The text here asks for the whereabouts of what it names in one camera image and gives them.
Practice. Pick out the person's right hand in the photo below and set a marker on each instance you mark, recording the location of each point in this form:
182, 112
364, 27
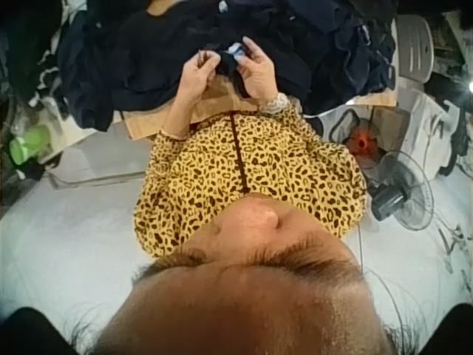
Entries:
263, 77

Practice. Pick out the person's left hand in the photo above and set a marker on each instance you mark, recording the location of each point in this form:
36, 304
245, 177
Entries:
195, 79

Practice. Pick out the dark navy garment white label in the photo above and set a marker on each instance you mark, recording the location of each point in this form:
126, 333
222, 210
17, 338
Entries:
231, 72

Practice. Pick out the heap of dark navy clothes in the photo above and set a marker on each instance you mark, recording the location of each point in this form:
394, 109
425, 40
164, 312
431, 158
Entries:
148, 55

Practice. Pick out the fan with red centre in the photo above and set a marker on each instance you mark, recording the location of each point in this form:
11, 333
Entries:
362, 142

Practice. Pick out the white plastic chair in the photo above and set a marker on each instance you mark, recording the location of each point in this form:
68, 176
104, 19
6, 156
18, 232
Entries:
415, 48

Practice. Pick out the heap of black white clothes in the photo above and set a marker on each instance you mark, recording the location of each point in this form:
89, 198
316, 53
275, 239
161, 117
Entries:
33, 74

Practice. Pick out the green plastic container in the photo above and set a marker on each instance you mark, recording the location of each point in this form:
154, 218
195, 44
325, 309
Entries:
29, 144

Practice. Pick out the heap of white printed cloth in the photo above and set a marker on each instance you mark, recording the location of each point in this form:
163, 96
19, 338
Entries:
436, 129

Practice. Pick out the grey standing electric fan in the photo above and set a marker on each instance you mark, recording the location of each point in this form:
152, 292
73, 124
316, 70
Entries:
404, 192

